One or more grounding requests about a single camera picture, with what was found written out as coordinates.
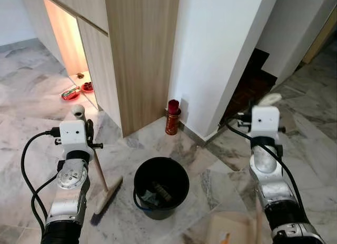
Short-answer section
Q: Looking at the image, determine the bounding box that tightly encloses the dark wooden staircase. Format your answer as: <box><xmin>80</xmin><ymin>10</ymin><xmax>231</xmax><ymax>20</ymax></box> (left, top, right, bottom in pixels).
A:
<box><xmin>221</xmin><ymin>47</ymin><xmax>277</xmax><ymax>126</ymax></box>

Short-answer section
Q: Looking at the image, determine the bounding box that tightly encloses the black plastic bucket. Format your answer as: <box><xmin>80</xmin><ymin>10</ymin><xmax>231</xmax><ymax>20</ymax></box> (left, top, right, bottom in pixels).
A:
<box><xmin>133</xmin><ymin>157</ymin><xmax>191</xmax><ymax>220</ymax></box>

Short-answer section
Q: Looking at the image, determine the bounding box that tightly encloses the brown striped scrap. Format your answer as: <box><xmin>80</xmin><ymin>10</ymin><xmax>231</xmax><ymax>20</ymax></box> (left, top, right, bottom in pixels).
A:
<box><xmin>155</xmin><ymin>183</ymin><xmax>174</xmax><ymax>201</ymax></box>

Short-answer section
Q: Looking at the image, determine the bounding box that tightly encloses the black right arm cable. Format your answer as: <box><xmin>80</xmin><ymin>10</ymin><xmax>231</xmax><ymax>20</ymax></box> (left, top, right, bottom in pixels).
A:
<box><xmin>226</xmin><ymin>118</ymin><xmax>301</xmax><ymax>209</ymax></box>

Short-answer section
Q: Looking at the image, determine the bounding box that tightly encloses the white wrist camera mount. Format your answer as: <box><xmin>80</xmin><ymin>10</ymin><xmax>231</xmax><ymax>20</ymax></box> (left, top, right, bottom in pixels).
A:
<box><xmin>251</xmin><ymin>93</ymin><xmax>282</xmax><ymax>145</ymax></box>
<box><xmin>58</xmin><ymin>119</ymin><xmax>90</xmax><ymax>160</ymax></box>

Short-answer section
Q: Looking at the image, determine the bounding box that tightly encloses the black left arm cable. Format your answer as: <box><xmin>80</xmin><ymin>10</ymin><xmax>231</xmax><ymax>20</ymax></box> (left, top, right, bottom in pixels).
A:
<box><xmin>21</xmin><ymin>127</ymin><xmax>63</xmax><ymax>234</ymax></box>

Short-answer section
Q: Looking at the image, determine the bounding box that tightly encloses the beige plastic dustpan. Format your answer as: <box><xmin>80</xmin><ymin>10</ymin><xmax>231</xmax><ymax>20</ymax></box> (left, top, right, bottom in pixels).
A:
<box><xmin>205</xmin><ymin>199</ymin><xmax>264</xmax><ymax>244</ymax></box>

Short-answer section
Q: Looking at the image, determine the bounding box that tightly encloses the light wood cabinet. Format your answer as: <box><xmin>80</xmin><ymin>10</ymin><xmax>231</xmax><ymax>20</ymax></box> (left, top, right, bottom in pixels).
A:
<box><xmin>21</xmin><ymin>0</ymin><xmax>180</xmax><ymax>139</ymax></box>

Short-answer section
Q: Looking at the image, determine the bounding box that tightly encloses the grey paper scrap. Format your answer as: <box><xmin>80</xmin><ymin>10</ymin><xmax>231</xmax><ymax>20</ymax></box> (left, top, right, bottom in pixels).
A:
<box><xmin>138</xmin><ymin>188</ymin><xmax>159</xmax><ymax>207</ymax></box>

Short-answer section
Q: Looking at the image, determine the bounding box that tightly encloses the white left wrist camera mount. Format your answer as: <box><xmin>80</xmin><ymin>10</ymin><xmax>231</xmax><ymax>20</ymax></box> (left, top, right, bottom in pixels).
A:
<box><xmin>58</xmin><ymin>119</ymin><xmax>90</xmax><ymax>160</ymax></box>

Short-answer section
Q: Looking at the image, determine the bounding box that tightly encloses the wooden handled broom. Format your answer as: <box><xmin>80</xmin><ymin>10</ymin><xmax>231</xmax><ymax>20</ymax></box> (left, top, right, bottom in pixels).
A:
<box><xmin>71</xmin><ymin>104</ymin><xmax>125</xmax><ymax>226</ymax></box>

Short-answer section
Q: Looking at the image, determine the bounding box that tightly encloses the wooden door frame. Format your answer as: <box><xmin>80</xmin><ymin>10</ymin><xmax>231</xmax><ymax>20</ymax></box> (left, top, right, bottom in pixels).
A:
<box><xmin>302</xmin><ymin>6</ymin><xmax>337</xmax><ymax>66</ymax></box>

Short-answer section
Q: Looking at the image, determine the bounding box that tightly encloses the large red offering plate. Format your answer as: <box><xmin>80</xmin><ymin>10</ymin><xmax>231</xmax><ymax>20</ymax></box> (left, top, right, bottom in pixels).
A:
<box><xmin>61</xmin><ymin>87</ymin><xmax>81</xmax><ymax>101</ymax></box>

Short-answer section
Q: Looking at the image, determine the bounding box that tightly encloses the small red offering plate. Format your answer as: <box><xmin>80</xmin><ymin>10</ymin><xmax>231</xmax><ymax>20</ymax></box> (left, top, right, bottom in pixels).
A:
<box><xmin>80</xmin><ymin>81</ymin><xmax>95</xmax><ymax>93</ymax></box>

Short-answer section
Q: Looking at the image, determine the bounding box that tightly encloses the red tin with incense sticks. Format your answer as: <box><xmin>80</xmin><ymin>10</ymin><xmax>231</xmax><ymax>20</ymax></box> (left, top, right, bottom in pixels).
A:
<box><xmin>165</xmin><ymin>99</ymin><xmax>182</xmax><ymax>136</ymax></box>

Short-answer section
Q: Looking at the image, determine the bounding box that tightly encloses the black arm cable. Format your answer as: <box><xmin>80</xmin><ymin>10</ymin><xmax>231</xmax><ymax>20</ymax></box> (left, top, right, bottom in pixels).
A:
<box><xmin>21</xmin><ymin>127</ymin><xmax>63</xmax><ymax>234</ymax></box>
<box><xmin>226</xmin><ymin>118</ymin><xmax>301</xmax><ymax>209</ymax></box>

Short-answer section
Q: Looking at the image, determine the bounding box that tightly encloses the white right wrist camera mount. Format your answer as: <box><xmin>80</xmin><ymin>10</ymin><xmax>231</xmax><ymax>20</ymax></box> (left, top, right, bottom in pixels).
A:
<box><xmin>251</xmin><ymin>93</ymin><xmax>282</xmax><ymax>145</ymax></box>

